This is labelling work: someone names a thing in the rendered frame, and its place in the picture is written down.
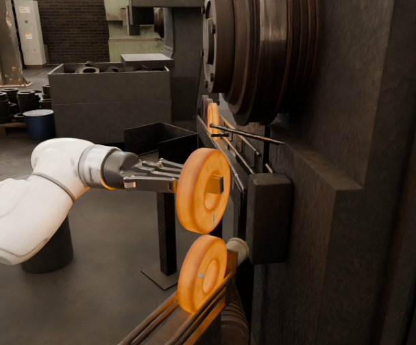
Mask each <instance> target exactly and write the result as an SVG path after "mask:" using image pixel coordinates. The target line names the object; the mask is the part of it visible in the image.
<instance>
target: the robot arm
mask: <svg viewBox="0 0 416 345"><path fill-rule="evenodd" d="M31 163H32V168H33V170H34V171H33V173H32V174H31V175H30V177H29V178H28V179H27V180H15V179H6V180H4V181H0V263H2V264H7V265H15V264H18V263H22V262H24V261H27V260H28V259H29V258H31V257H32V256H34V255H35V254H36V253H37V252H38V251H39V250H40V249H41V248H42V247H43V246H44V245H45V244H46V243H47V242H48V241H49V239H50V238H51V237H52V236H53V234H54V233H55V232H56V231H57V230H58V228H59V227H60V225H61V224H62V222H63V221H64V219H65V218H66V215H67V214H68V212H69V210H70V208H71V206H72V205H73V204H74V202H75V201H76V200H77V199H78V198H79V197H80V196H81V195H82V194H83V193H85V192H86V191H87V190H89V189H90V188H99V189H103V190H113V189H115V188H118V189H123V190H125V191H126V192H129V191H148V192H170V193H176V192H177V186H178V181H179V178H180V173H181V171H182V168H183V166H184V165H182V164H177V163H174V162H170V161H167V160H166V159H164V158H161V159H159V163H156V164H155V163H152V162H148V161H141V160H140V159H139V158H138V156H137V155H136V154H134V153H129V152H123V151H122V150H121V149H119V148H116V147H113V146H103V145H99V144H93V143H92V142H89V141H86V140H80V139H75V138H56V139H51V140H47V141H44V142H42V143H40V144H39V145H38V146H37V147H36V148H35V149H34V151H33V153H32V157H31ZM205 192H206V193H211V194H218V195H220V194H221V193H222V192H224V183H223V176H220V175H212V176H211V177H210V178H209V180H208V182H207V184H206V189H205Z"/></svg>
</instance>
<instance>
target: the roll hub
mask: <svg viewBox="0 0 416 345"><path fill-rule="evenodd" d="M204 5H205V14H204V21H203V48H204V73H205V79H206V80H208V88H207V89H208V91H209V93H210V94H213V93H227V92H228V90H229V89H230V85H231V82H232V76H233V70H234V54H235V20H234V5H233V0H205V3H204ZM212 24H215V29H216V30H215V34H212V33H211V25H212ZM210 73H213V74H214V80H213V81H210Z"/></svg>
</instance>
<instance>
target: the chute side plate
mask: <svg viewBox="0 0 416 345"><path fill-rule="evenodd" d="M197 128H198V134H199V136H200V138H201V140H202V142H203V143H204V146H205V147H206V148H208V149H218V148H217V147H216V145H215V144H214V142H213V141H212V139H211V137H210V136H209V135H208V132H207V131H206V130H205V128H204V126H203V125H202V123H201V122H200V120H199V119H198V117H197ZM233 178H234V180H233ZM232 186H233V189H232ZM229 193H230V196H231V198H232V201H233V203H234V200H235V199H236V201H237V203H238V206H239V213H238V215H239V218H242V202H243V192H242V190H241V189H240V187H239V184H238V182H237V180H236V178H235V176H234V175H233V173H232V171H231V169H230V192H229Z"/></svg>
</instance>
